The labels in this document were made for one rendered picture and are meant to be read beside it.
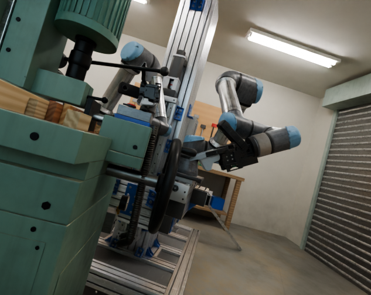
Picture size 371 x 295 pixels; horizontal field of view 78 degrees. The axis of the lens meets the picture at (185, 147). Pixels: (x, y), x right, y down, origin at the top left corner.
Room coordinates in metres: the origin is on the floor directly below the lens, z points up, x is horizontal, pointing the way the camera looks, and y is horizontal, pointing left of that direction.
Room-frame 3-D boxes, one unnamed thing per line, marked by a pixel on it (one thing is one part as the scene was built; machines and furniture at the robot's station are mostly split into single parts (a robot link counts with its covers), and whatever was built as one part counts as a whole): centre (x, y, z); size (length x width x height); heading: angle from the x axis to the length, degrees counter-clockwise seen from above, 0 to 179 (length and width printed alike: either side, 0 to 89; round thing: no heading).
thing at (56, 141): (0.69, 0.26, 0.87); 0.61 x 0.30 x 0.06; 6
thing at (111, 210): (0.94, 0.25, 0.58); 0.12 x 0.08 x 0.08; 96
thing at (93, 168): (0.67, 0.31, 0.82); 0.40 x 0.21 x 0.04; 6
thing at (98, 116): (0.69, 0.27, 0.95); 0.09 x 0.07 x 0.09; 6
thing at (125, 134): (0.70, 0.18, 0.91); 0.15 x 0.14 x 0.09; 6
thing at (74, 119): (0.46, 0.22, 0.92); 0.03 x 0.03 x 0.03; 73
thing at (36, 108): (0.77, 0.38, 0.92); 0.54 x 0.02 x 0.04; 6
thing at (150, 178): (0.69, 0.10, 0.81); 0.29 x 0.20 x 0.29; 6
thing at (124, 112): (0.70, 0.18, 0.99); 0.13 x 0.11 x 0.06; 6
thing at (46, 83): (0.66, 0.39, 0.99); 0.14 x 0.07 x 0.09; 96
